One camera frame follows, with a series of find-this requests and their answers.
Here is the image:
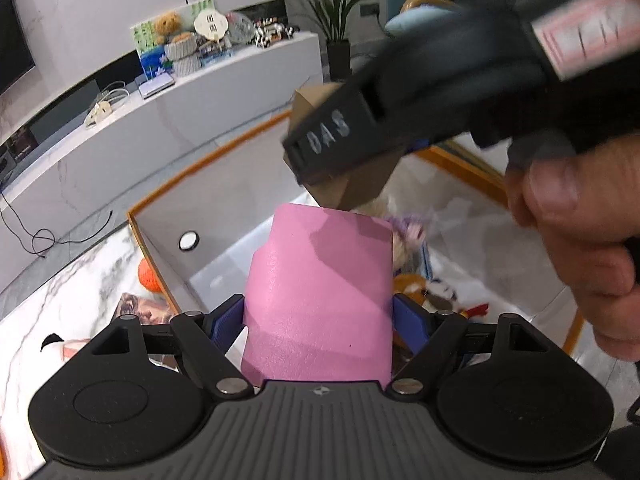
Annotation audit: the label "orange storage box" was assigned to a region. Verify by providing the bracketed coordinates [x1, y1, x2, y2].
[126, 109, 587, 362]

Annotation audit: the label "black white toy cars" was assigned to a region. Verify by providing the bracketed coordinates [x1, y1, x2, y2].
[251, 18, 299, 51]

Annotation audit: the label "potted plant black pot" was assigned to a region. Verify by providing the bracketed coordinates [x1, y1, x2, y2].
[267, 0, 387, 82]

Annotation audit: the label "red panda plush blue uniform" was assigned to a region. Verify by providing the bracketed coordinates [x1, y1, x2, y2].
[394, 272, 492, 322]

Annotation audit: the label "brown cardboard box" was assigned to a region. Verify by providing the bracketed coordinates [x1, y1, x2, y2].
[283, 82, 402, 212]

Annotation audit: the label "white crochet bunny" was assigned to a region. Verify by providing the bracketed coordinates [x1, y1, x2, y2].
[377, 194, 432, 273]

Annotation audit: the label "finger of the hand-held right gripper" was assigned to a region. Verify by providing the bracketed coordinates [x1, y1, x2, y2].
[281, 72, 427, 187]

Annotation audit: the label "white round hand fan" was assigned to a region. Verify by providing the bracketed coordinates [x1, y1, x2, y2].
[193, 9, 229, 44]

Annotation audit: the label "white marble tv cabinet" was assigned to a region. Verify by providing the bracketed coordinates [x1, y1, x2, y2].
[0, 30, 324, 297]

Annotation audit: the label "illustrated card box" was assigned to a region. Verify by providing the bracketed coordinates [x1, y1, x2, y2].
[114, 292, 175, 327]

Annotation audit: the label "small blue box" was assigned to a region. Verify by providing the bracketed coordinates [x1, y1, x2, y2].
[198, 42, 234, 67]

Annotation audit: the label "black television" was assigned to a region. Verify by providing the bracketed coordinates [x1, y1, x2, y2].
[0, 0, 37, 98]

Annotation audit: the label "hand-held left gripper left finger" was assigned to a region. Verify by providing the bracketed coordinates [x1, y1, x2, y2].
[89, 294, 255, 402]

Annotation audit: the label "light blue cushion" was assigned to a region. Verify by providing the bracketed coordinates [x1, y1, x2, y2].
[384, 2, 467, 37]

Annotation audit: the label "pink pouch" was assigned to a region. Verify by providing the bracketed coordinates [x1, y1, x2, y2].
[240, 203, 395, 383]

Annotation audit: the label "beige power strip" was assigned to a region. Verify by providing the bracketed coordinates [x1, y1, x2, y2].
[83, 101, 113, 129]

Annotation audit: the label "white cables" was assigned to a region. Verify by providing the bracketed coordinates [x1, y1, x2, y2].
[94, 81, 134, 112]

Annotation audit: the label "crocheted orange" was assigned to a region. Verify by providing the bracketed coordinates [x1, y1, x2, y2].
[137, 258, 164, 294]

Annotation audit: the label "brown teddy bear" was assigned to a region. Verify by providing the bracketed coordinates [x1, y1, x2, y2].
[152, 9, 184, 44]

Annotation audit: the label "black cable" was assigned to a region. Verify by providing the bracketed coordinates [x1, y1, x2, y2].
[0, 191, 115, 259]

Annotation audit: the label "person's right hand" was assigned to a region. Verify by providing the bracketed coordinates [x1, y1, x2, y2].
[504, 132, 640, 362]

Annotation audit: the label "green blue painted canvas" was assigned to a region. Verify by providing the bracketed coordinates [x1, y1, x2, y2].
[130, 0, 222, 82]

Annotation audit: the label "silver laptop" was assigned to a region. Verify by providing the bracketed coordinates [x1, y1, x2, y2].
[134, 70, 177, 100]

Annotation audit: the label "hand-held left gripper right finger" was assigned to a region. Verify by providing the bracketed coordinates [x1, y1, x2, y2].
[386, 294, 552, 402]

